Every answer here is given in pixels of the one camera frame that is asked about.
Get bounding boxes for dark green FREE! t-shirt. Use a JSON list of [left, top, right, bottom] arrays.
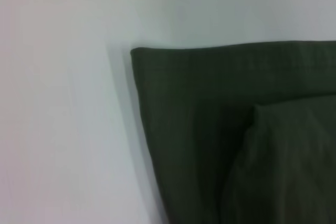
[[130, 40, 336, 224]]

